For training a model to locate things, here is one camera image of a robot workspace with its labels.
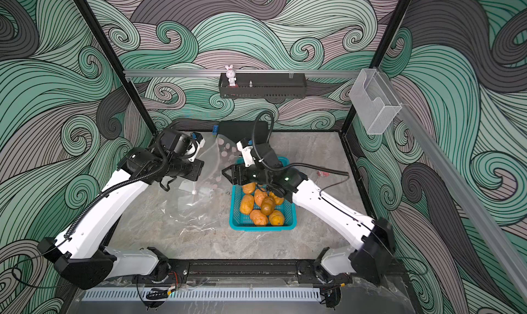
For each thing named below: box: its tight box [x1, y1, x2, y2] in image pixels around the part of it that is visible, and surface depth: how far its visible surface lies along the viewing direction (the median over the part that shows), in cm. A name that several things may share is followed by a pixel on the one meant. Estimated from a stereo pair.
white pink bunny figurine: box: [225, 64, 239, 88], surface depth 92 cm
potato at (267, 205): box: [260, 196, 276, 216], surface depth 84 cm
